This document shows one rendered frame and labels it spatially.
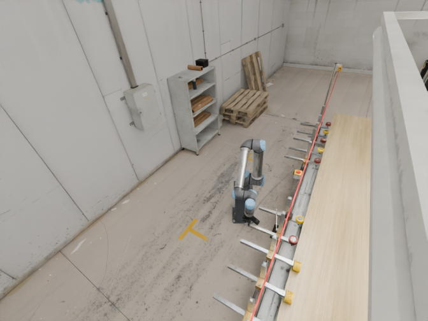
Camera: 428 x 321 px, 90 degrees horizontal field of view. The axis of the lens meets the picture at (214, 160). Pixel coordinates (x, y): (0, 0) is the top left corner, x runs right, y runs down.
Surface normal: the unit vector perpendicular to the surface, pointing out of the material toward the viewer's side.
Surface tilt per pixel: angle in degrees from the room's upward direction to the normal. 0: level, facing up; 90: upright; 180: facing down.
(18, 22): 90
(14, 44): 90
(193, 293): 0
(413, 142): 0
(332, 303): 0
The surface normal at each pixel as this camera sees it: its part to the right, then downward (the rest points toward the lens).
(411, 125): -0.07, -0.77
